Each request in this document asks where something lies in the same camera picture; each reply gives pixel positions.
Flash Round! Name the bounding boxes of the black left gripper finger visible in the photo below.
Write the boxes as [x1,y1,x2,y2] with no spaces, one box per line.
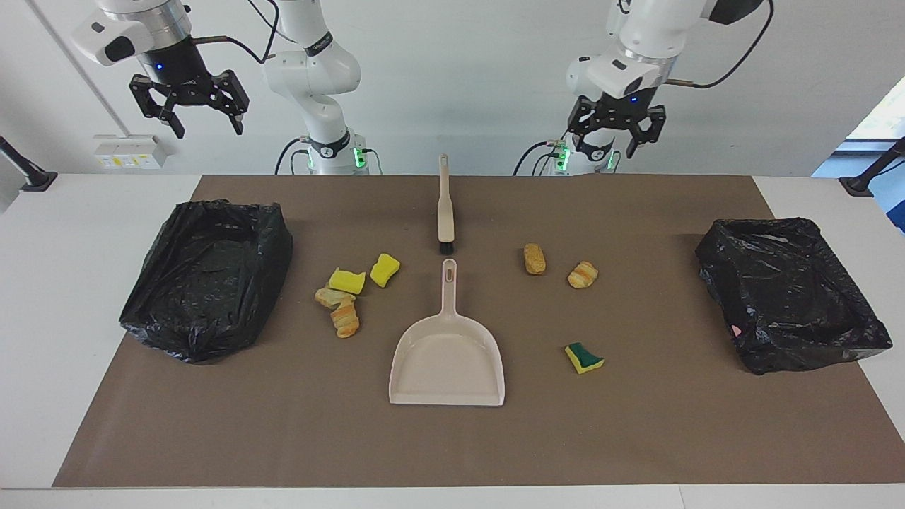
[568,97,592,140]
[626,106,667,159]

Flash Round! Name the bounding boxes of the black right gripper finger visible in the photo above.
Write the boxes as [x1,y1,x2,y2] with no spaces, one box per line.
[211,69,250,136]
[129,74,186,139]

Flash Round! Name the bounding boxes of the striped orange croissant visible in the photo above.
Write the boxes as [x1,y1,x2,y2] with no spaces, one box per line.
[568,261,600,290]
[330,300,361,339]

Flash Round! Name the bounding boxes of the beige hand brush black bristles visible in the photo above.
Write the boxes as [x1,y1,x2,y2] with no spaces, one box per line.
[437,154,456,256]

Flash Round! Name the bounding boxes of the yellow green scouring sponge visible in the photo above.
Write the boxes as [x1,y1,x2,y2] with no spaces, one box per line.
[329,267,367,296]
[564,342,605,375]
[370,253,401,288]

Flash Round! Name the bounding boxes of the toasted bread chunk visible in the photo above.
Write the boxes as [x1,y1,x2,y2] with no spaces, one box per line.
[315,284,356,310]

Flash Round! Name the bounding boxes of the beige plastic dustpan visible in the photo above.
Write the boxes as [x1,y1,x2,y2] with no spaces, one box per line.
[388,258,506,408]

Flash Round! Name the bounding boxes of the black bag lined bin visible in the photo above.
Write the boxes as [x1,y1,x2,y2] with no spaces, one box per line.
[119,199,294,365]

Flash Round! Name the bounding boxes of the black bin with pink spot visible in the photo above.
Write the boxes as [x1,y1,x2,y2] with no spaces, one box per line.
[695,217,893,376]

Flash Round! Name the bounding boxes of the black clamp stand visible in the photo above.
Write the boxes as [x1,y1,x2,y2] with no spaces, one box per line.
[0,136,59,192]
[839,136,905,197]

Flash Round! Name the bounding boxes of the brown table mat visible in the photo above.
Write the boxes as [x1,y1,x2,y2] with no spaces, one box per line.
[53,175,905,488]

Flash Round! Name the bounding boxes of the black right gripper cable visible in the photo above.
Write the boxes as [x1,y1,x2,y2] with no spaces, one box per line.
[192,0,280,66]

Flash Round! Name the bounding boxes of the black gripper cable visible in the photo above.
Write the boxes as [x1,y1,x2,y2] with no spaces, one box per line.
[192,0,280,66]
[665,0,776,90]

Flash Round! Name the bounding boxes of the white wall socket box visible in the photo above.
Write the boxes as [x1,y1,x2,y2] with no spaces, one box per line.
[93,134,168,169]

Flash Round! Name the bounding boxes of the black base cable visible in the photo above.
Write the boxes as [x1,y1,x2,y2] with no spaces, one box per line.
[274,138,312,175]
[514,140,566,175]

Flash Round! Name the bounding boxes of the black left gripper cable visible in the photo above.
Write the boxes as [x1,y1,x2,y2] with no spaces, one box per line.
[665,0,776,90]

